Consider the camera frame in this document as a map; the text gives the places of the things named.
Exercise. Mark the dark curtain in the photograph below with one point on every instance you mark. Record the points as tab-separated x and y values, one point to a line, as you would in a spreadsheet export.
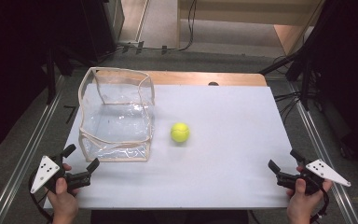
348	77
12	62

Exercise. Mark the dark cabinet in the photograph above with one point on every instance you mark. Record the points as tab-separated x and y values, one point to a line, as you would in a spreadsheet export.
102	28

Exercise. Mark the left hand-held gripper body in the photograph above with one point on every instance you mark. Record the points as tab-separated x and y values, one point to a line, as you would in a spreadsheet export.
45	173

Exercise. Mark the person's right hand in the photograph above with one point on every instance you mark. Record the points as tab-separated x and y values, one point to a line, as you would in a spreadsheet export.
301	202

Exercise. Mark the clear plastic bag beige trim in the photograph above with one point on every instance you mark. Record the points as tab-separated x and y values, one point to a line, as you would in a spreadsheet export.
115	124

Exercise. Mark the dark round table grommet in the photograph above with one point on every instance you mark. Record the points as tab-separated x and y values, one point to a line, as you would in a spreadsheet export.
213	83

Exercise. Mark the person's left hand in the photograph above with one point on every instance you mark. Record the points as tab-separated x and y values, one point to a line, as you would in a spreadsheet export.
63	202

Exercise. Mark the wooden table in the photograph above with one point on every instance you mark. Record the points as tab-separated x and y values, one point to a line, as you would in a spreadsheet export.
183	78

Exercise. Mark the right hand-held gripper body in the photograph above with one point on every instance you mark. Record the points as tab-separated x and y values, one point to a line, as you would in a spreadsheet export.
327	172

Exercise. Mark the white board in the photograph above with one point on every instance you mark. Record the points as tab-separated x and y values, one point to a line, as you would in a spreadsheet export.
230	140

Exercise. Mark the metal floor rail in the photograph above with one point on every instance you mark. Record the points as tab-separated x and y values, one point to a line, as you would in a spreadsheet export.
316	140
27	155

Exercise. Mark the wooden shelf unit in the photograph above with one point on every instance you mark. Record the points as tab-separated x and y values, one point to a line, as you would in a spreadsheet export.
289	35

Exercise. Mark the person's dark clothing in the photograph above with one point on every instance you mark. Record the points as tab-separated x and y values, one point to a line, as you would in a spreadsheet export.
167	217

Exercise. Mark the yellow tennis ball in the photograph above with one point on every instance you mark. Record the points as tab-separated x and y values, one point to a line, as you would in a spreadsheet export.
180	132

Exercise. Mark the black tripod stand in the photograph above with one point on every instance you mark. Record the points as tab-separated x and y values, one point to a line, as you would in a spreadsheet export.
276	64

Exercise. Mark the black stand leg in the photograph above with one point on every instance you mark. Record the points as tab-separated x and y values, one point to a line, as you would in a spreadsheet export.
51	84

